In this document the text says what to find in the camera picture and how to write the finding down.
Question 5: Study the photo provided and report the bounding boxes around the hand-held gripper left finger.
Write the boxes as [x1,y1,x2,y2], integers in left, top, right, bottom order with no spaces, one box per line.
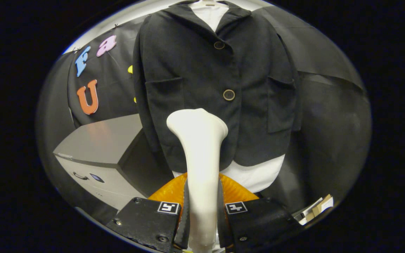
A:
[106,172,190,253]

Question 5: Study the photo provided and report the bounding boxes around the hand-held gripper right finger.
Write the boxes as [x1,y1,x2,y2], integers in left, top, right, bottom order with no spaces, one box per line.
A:
[218,173,303,251]

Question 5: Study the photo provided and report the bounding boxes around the white shirt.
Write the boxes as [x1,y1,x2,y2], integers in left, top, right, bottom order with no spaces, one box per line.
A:
[173,0,286,194]

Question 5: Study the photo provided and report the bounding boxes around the white garment steamer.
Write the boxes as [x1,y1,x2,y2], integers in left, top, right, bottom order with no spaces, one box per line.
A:
[166,108,229,253]

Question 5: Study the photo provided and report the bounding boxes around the black jacket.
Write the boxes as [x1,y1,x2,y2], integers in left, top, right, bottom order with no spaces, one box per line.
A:
[132,0,301,173]

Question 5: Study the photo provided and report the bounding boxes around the grey cabinet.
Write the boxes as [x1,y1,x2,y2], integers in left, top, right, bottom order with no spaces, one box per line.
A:
[53,113,175,211]

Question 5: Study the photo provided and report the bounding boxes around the black backdrop cloth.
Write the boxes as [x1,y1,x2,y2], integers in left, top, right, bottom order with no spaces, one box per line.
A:
[37,5,372,215]

